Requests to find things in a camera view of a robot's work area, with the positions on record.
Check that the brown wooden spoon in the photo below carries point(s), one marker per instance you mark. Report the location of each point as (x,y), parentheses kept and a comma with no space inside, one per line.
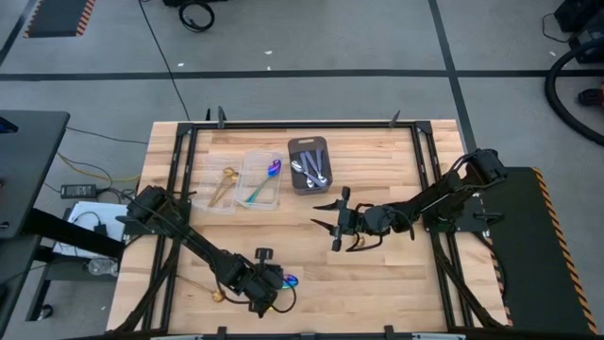
(234,177)

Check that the white paper sheet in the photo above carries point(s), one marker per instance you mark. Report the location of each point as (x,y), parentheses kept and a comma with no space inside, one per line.
(85,210)

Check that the gold spoon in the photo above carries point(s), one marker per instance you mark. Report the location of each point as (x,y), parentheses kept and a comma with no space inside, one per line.
(218,296)
(228,171)

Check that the grey plastic bin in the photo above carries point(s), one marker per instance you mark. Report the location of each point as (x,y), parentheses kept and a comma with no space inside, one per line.
(295,146)

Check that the black power adapter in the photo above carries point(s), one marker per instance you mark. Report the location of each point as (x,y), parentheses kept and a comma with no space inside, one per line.
(78,191)

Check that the black desk support beam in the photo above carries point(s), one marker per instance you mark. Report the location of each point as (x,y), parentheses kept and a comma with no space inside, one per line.
(71,233)

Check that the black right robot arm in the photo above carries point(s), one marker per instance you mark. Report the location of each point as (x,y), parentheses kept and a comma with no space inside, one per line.
(443,193)

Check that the black platform with striped edge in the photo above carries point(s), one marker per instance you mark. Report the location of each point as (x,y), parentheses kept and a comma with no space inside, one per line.
(533,260)

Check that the black equipment case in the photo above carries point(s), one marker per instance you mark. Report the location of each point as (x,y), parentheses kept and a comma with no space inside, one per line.
(585,19)

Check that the person's shoe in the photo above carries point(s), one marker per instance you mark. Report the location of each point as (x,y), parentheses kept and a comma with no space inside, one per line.
(591,97)

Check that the black desk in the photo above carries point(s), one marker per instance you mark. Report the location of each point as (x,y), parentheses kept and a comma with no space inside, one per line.
(28,165)

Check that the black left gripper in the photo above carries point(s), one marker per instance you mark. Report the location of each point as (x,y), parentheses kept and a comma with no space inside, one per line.
(265,283)

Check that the clear plastic bin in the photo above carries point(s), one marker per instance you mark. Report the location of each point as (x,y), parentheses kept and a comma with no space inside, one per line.
(255,165)
(212,165)

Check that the clear plastic bottle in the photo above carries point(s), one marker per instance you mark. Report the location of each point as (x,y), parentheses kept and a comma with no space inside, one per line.
(101,266)

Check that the iridescent rainbow spoon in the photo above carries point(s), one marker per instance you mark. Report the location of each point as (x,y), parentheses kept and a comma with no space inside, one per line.
(274,168)
(292,281)

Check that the black orange-striped floor mat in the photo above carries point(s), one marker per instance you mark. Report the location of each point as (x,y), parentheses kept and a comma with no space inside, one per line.
(56,16)

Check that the black caster wheel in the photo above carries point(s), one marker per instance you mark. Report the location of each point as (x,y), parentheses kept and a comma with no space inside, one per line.
(45,311)

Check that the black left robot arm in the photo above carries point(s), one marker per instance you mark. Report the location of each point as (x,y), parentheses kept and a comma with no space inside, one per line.
(198,241)

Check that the light wooden spoon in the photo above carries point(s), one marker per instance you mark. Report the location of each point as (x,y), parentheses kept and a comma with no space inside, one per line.
(361,242)

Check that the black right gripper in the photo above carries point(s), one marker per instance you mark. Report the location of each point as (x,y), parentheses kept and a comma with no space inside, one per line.
(349,219)

